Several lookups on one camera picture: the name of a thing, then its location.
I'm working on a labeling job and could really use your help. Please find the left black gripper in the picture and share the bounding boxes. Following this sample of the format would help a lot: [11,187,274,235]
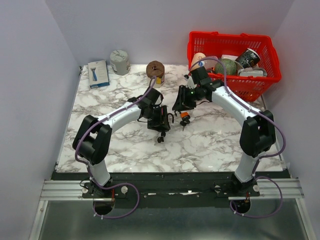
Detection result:
[146,105,171,132]

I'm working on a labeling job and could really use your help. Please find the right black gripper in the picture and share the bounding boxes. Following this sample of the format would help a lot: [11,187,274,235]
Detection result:
[171,84,202,112]

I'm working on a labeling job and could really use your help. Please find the black key bunch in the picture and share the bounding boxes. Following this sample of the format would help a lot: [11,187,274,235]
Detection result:
[157,130,166,143]
[180,119,190,131]

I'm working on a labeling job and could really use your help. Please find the orange black padlock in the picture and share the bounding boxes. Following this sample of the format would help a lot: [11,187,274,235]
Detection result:
[174,111,191,121]

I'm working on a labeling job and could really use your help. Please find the all black padlock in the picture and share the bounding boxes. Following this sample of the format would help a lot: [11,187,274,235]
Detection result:
[167,113,175,124]

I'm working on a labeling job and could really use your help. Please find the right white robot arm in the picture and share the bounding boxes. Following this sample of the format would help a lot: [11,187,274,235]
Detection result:
[172,66,276,196]

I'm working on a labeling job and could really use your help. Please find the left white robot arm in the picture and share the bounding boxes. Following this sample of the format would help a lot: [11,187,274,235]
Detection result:
[72,87,171,198]

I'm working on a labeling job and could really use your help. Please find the brown lidded white jar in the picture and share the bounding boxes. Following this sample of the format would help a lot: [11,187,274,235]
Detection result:
[146,60,165,88]

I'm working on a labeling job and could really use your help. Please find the pink plastic bottle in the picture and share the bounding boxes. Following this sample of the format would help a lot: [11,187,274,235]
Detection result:
[203,56,219,70]

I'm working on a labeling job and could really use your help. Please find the beige egg shaped toy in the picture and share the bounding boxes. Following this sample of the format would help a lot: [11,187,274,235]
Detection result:
[190,52,206,71]

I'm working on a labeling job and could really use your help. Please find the green round melon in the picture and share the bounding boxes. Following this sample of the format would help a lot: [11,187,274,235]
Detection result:
[214,58,237,76]

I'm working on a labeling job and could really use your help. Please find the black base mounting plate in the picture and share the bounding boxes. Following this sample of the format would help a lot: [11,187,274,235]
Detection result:
[42,170,290,212]

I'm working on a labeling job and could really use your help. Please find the grey marble cup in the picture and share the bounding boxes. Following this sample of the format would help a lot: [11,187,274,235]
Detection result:
[109,50,131,76]

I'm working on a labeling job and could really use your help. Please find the red plastic basket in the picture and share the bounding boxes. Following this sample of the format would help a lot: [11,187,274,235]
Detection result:
[187,31,282,102]

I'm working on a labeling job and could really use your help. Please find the razor package box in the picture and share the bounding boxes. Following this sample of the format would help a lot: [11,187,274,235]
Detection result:
[88,60,110,89]

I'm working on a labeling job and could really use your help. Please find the white box in basket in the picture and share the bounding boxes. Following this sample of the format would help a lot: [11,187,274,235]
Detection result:
[237,67,268,77]

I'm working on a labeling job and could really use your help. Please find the black paper cup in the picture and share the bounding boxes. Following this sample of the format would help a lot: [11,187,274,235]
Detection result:
[235,48,261,69]

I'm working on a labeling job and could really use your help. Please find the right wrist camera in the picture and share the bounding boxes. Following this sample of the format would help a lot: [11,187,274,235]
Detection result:
[184,74,197,89]

